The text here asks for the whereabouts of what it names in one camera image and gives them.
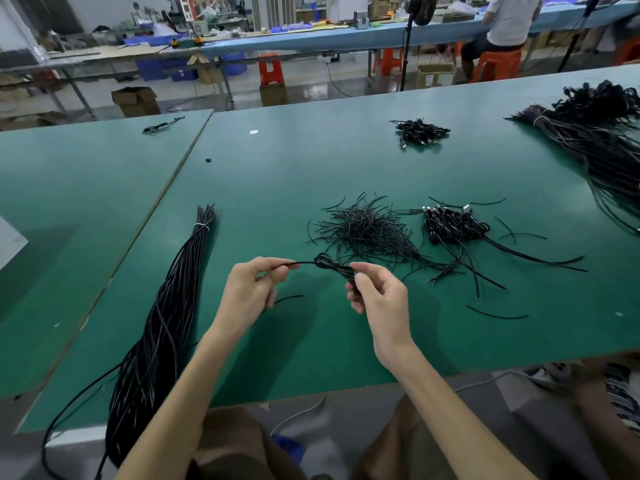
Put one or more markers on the person's right hand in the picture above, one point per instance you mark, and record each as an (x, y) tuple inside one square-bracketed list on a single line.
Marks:
[(385, 310)]

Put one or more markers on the person's left hand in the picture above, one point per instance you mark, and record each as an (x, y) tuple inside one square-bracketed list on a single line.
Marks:
[(250, 295)]

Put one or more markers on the person's left forearm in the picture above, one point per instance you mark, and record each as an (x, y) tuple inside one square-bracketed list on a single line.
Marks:
[(180, 410)]

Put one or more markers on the person's right forearm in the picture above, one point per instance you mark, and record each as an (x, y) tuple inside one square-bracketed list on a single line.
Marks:
[(455, 420)]

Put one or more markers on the person's brown shorts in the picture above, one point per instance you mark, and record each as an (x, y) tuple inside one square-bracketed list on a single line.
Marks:
[(235, 450)]

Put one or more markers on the person's right leg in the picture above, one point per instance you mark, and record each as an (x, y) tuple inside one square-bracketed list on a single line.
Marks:
[(612, 420)]

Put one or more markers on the blue plastic item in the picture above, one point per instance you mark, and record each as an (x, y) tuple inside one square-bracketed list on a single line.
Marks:
[(290, 450)]

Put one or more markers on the small cardboard box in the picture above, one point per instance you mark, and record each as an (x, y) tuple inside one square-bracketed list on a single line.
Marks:
[(274, 95)]

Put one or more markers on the open cardboard box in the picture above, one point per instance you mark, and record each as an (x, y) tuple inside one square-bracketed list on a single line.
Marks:
[(135, 103)]

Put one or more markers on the red plastic stool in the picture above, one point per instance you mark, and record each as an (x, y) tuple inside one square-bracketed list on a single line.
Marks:
[(271, 71)]

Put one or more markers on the large white box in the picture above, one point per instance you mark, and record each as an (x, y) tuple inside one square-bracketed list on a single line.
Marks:
[(10, 245)]

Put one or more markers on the orange plastic stool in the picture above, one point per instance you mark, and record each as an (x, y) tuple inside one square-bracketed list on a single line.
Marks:
[(390, 62), (497, 66), (630, 53)]

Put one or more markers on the long blue workbench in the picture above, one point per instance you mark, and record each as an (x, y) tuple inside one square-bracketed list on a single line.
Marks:
[(350, 35)]

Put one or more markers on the black fan on stand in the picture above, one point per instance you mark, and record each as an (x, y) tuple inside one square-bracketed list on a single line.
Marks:
[(421, 5)]

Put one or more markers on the black tripod stand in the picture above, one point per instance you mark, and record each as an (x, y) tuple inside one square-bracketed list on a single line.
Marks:
[(580, 30)]

